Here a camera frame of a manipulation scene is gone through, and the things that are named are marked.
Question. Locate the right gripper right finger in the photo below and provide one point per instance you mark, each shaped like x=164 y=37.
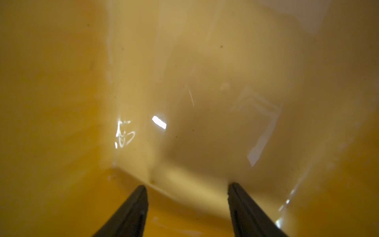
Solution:
x=248 y=219

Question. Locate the yellow storage box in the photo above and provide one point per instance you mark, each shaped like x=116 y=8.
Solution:
x=186 y=97

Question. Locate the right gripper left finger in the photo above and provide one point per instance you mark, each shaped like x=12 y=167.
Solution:
x=130 y=219

